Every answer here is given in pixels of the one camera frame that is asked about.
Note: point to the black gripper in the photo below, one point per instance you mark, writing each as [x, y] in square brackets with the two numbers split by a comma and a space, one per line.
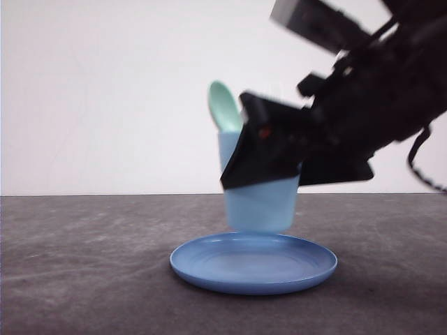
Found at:
[384, 87]

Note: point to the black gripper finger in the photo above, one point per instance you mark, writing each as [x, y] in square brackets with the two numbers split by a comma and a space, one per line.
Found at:
[265, 146]

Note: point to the mint green plastic spoon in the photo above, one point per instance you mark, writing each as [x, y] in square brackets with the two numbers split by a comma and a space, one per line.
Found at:
[223, 108]

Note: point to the light blue plastic cup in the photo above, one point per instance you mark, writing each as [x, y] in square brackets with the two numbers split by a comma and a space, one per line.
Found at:
[263, 208]

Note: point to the blue plastic plate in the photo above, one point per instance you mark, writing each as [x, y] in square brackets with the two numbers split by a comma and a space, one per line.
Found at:
[253, 264]

